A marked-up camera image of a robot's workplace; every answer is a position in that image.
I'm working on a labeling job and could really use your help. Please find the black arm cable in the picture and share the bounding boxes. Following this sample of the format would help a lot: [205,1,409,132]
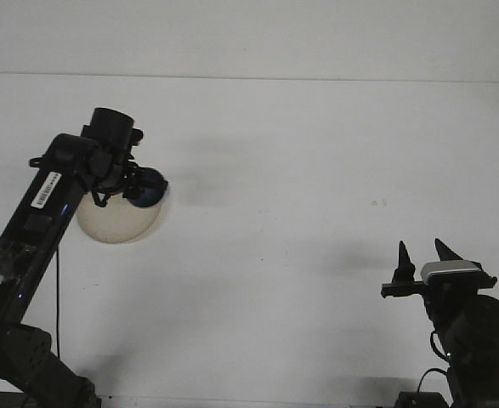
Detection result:
[417,331,450,396]

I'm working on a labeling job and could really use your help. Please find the pale round plate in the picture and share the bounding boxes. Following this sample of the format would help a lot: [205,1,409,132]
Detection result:
[76,178,172,245]

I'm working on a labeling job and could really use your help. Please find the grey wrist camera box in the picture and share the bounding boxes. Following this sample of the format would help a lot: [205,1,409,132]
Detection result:
[420,260,484,286]

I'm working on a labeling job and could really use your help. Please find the pale blue cup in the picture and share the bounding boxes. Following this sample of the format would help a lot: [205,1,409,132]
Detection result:
[129,167,168,209]

